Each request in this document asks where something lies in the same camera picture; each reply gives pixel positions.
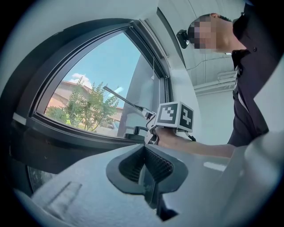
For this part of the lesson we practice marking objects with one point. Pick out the small window pane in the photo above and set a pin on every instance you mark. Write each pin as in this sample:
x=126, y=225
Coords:
x=40, y=177

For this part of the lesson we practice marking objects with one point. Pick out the person's head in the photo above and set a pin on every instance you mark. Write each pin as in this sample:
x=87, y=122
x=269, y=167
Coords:
x=224, y=37

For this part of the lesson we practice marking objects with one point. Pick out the person's black clothing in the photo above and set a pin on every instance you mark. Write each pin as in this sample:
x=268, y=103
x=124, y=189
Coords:
x=255, y=77

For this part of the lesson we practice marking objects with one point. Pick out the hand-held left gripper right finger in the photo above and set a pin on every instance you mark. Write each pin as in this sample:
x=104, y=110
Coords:
x=222, y=188

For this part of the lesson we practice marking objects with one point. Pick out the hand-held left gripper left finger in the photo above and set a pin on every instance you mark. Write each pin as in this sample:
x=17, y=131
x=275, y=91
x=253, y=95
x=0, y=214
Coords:
x=88, y=195

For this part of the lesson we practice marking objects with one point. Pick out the dark-framed window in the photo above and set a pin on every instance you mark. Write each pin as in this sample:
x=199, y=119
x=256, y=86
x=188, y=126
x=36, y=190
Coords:
x=66, y=137

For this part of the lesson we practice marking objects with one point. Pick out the large window glass pane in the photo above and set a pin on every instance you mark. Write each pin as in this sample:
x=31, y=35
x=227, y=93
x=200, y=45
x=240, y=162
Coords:
x=99, y=62

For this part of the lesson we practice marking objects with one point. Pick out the black head camera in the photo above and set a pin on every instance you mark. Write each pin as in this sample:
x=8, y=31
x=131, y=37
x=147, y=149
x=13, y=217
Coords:
x=183, y=37

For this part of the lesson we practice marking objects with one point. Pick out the brick building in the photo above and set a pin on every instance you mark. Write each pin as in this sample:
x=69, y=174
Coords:
x=64, y=91

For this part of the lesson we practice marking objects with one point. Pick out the silver parked car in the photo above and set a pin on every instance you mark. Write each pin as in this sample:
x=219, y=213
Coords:
x=112, y=127

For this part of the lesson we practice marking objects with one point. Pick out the person's right forearm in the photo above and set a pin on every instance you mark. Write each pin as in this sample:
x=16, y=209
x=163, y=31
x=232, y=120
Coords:
x=199, y=148

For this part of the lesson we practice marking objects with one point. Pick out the thin leafy tree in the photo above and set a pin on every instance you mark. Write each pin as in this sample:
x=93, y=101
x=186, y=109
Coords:
x=88, y=106

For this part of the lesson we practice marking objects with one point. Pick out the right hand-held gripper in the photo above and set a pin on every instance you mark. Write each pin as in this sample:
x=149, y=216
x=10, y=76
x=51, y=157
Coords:
x=168, y=115

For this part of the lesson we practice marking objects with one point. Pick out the white ceiling pipes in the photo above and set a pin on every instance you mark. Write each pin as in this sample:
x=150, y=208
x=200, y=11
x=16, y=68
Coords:
x=213, y=85

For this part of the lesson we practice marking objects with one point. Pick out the round green shrub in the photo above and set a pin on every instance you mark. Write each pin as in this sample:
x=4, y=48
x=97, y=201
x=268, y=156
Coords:
x=55, y=114

